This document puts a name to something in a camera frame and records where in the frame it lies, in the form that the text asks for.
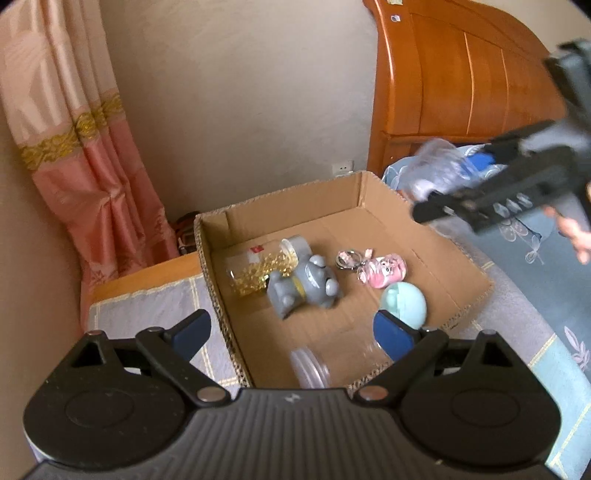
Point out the yellow capsule jar red label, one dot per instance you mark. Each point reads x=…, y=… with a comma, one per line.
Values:
x=263, y=267

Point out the person's right hand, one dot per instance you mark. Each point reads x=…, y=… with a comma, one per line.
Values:
x=575, y=230

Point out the dark object behind table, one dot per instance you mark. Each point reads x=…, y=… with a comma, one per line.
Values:
x=185, y=230

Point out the brown cardboard box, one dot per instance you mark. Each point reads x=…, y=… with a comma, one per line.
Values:
x=415, y=240

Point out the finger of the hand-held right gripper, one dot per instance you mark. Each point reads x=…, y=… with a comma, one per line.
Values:
x=482, y=161
x=443, y=207

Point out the wooden headboard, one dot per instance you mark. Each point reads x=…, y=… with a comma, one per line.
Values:
x=452, y=74

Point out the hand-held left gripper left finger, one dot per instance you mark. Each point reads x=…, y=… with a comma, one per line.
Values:
x=191, y=330

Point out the teal round ball case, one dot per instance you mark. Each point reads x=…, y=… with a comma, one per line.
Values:
x=406, y=304

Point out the wooden bedside table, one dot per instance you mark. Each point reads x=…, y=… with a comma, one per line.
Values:
x=147, y=272

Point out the grey hippo toy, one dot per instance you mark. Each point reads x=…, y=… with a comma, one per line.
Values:
x=304, y=284

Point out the pink patterned curtain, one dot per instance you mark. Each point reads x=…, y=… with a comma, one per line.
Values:
x=78, y=138

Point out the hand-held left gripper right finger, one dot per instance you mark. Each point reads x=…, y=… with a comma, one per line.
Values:
x=392, y=337

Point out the white wall socket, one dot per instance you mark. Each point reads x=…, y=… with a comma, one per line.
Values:
x=343, y=167

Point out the clear plastic jar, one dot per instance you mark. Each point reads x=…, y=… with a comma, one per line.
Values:
x=332, y=360

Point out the clear bottle with white label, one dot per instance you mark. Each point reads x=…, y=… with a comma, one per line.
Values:
x=434, y=170

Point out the blue floral bed sheet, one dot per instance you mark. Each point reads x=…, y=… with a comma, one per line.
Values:
x=531, y=263

